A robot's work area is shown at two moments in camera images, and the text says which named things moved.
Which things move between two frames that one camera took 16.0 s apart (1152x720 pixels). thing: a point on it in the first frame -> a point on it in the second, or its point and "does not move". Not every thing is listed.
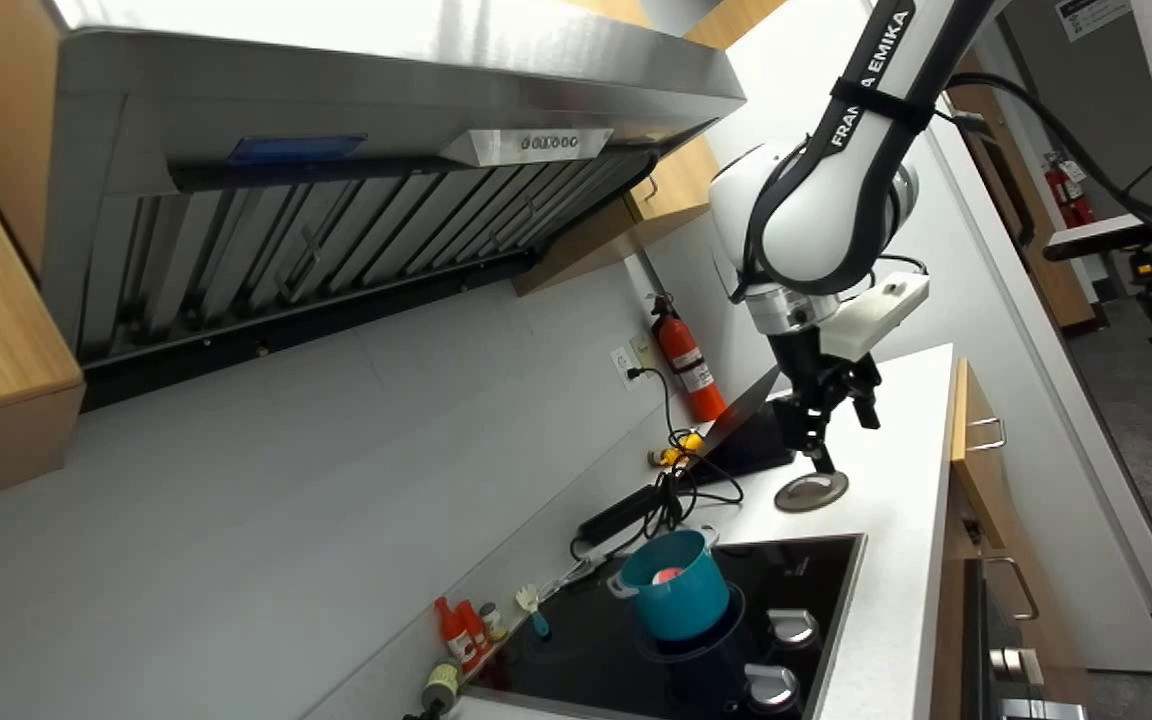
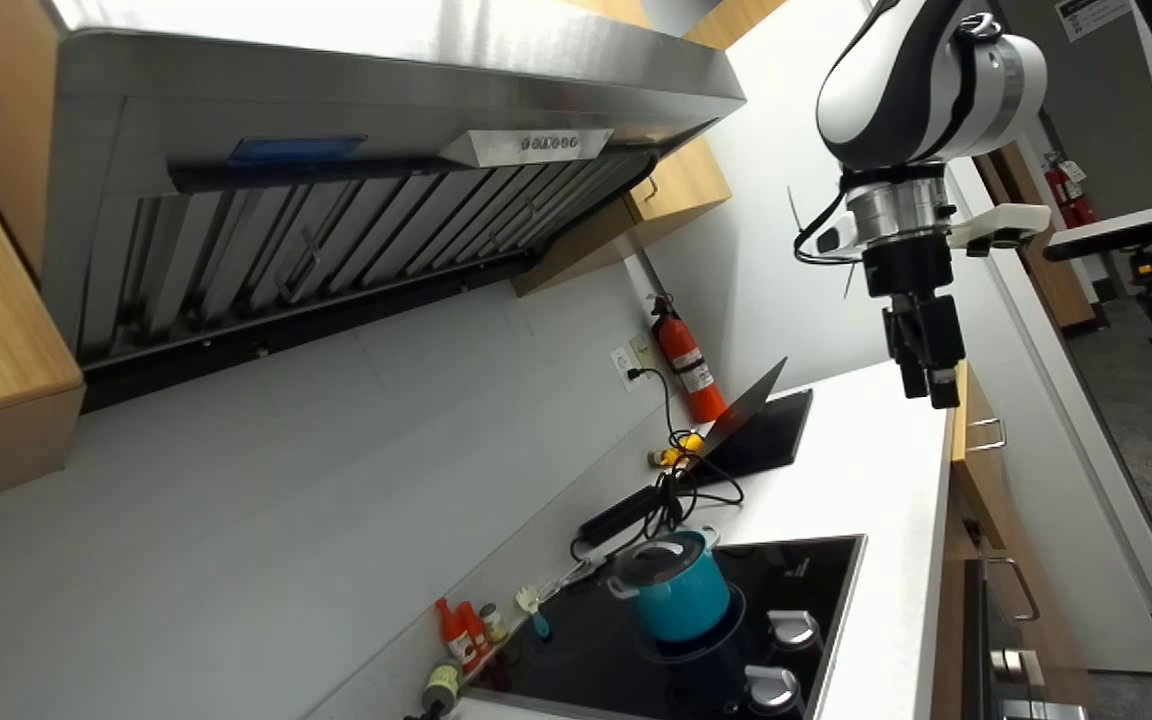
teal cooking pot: x=682 y=585 does not move
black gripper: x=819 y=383 -> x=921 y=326
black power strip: x=623 y=513 does not move
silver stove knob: x=798 y=627 does not move
